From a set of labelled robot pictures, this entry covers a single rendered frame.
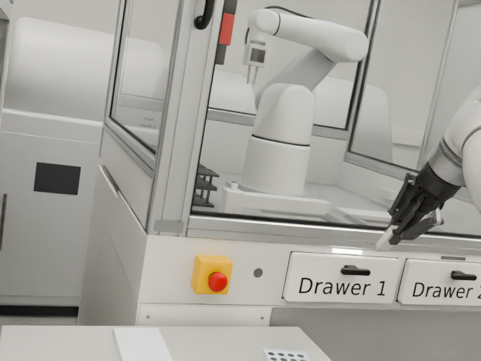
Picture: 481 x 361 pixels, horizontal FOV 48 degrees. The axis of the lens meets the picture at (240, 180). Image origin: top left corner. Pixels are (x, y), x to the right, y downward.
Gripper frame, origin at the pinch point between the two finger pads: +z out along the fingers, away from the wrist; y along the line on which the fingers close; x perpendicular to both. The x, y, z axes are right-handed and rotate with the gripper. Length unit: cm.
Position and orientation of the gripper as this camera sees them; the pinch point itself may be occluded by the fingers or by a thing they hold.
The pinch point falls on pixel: (389, 238)
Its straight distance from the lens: 117.1
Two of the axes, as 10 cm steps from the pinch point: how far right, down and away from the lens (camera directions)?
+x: -9.2, -1.0, -3.7
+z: -3.4, 6.8, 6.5
